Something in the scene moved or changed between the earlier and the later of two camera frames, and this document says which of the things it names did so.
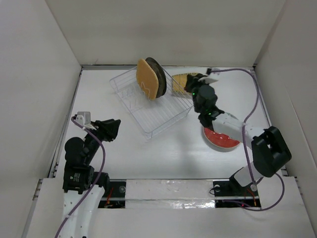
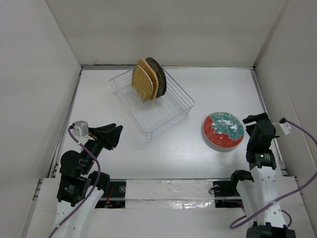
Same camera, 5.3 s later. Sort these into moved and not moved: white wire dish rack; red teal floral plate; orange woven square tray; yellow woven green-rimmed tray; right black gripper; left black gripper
Moved: right black gripper; left black gripper; yellow woven green-rimmed tray; red teal floral plate
Not moved: orange woven square tray; white wire dish rack
